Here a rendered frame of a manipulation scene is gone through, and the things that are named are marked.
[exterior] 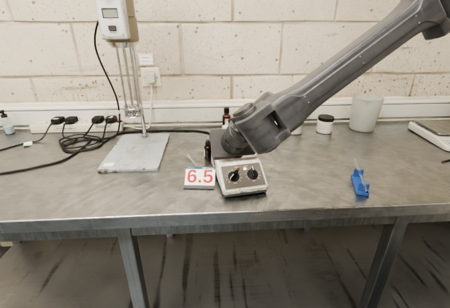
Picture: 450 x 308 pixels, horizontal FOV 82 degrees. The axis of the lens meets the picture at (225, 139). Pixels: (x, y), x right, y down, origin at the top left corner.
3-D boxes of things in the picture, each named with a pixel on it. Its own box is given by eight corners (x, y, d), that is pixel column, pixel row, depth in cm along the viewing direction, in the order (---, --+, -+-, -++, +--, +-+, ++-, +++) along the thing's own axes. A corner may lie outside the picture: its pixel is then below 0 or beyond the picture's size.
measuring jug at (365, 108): (347, 119, 131) (353, 90, 125) (376, 123, 126) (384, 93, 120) (344, 131, 117) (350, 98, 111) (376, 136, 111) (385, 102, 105)
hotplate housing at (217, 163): (268, 193, 74) (270, 169, 71) (223, 199, 71) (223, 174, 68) (245, 157, 94) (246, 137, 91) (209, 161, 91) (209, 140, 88)
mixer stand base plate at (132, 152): (158, 170, 85) (157, 167, 85) (96, 172, 84) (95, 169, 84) (170, 134, 113) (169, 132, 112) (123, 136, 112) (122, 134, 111)
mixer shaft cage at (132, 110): (140, 118, 91) (130, 42, 81) (121, 118, 90) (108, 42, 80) (145, 112, 97) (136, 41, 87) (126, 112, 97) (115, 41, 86)
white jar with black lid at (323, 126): (335, 133, 114) (337, 118, 111) (321, 134, 113) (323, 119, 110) (326, 128, 120) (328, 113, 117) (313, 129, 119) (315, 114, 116)
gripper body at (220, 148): (208, 132, 61) (212, 121, 54) (250, 129, 63) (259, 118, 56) (211, 159, 59) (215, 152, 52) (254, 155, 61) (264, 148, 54)
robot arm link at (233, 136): (223, 124, 48) (244, 146, 47) (249, 102, 50) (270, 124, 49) (218, 134, 54) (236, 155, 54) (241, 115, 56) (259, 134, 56)
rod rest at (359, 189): (369, 196, 72) (371, 185, 71) (355, 195, 73) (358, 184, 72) (361, 178, 81) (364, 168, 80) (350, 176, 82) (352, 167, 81)
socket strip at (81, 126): (122, 131, 117) (120, 122, 115) (30, 133, 114) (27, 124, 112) (126, 126, 122) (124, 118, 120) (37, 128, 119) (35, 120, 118)
